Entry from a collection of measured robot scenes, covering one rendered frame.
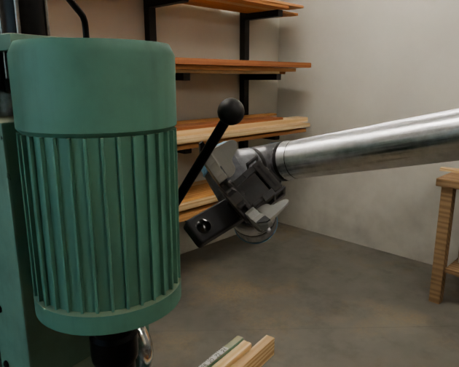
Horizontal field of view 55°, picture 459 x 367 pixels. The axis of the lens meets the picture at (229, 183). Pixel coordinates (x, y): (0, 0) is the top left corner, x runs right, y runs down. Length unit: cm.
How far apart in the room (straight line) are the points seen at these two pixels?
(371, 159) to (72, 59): 57
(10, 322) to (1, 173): 20
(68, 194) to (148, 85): 14
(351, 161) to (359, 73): 316
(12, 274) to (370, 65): 360
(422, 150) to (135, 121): 51
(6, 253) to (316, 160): 58
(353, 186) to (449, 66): 124
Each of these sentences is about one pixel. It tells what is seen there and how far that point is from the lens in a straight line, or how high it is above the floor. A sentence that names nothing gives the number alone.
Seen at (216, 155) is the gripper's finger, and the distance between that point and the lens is 67.
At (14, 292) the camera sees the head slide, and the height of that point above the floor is 121.
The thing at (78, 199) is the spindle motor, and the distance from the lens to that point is 47.
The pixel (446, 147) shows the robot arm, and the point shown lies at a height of 136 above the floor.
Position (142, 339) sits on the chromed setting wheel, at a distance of 79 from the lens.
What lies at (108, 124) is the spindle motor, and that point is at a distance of 45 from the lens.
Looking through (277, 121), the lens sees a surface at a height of 111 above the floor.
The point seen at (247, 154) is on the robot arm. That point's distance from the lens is 95.
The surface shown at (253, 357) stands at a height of 94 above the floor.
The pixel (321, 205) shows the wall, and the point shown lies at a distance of 433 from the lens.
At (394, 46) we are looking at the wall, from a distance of 389.
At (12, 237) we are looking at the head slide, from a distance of 60.
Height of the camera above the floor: 147
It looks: 13 degrees down
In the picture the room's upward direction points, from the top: straight up
